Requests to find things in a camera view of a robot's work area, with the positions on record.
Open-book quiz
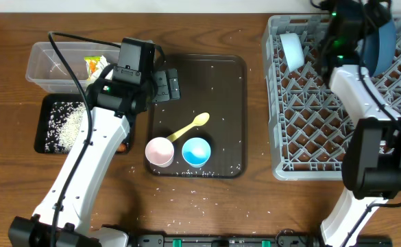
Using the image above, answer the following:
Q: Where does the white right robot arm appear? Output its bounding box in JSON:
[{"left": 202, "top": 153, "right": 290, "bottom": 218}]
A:
[{"left": 317, "top": 0, "right": 401, "bottom": 246}]

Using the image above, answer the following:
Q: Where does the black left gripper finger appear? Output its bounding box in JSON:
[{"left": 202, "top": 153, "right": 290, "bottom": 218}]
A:
[
  {"left": 167, "top": 69, "right": 180, "bottom": 100},
  {"left": 153, "top": 71, "right": 170, "bottom": 102}
]

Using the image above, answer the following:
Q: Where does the black waste tray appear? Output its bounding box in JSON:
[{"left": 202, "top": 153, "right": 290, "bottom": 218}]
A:
[{"left": 33, "top": 93, "right": 135, "bottom": 154}]

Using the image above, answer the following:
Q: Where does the orange carrot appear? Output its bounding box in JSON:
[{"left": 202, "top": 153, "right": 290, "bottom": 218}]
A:
[{"left": 117, "top": 143, "right": 127, "bottom": 152}]

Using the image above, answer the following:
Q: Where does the clear plastic waste bin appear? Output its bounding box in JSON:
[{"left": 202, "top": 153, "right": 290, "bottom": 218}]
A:
[{"left": 25, "top": 42, "right": 119, "bottom": 94}]

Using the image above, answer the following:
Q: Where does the dark brown serving tray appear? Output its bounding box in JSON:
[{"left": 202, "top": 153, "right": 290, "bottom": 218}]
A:
[{"left": 145, "top": 54, "right": 247, "bottom": 178}]

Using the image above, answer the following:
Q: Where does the yellow plastic spoon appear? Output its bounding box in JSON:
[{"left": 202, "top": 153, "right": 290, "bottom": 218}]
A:
[{"left": 167, "top": 113, "right": 210, "bottom": 142}]

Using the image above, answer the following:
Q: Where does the light blue bowl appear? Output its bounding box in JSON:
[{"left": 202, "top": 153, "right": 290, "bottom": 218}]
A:
[{"left": 280, "top": 33, "right": 304, "bottom": 72}]

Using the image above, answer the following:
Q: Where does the yellow green snack wrapper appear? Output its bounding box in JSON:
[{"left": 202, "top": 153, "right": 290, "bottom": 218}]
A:
[{"left": 84, "top": 56, "right": 110, "bottom": 80}]

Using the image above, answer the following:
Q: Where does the dark blue plate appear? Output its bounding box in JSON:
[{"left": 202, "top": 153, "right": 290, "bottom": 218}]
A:
[{"left": 360, "top": 20, "right": 396, "bottom": 77}]

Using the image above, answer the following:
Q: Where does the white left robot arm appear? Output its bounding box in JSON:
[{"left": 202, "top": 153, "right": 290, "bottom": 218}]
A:
[{"left": 8, "top": 32, "right": 180, "bottom": 246}]

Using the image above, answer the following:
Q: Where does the blue cup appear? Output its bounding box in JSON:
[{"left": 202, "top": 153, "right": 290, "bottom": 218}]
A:
[{"left": 182, "top": 137, "right": 211, "bottom": 168}]

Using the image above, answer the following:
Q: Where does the white rice pile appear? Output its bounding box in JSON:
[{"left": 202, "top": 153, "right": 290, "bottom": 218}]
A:
[{"left": 44, "top": 102, "right": 85, "bottom": 154}]

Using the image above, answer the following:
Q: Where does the pink cup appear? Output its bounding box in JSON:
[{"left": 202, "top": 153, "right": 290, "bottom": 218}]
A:
[{"left": 145, "top": 137, "right": 175, "bottom": 167}]

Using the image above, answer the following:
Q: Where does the black rail with green clips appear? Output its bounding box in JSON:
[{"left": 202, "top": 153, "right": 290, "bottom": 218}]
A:
[{"left": 83, "top": 226, "right": 393, "bottom": 247}]

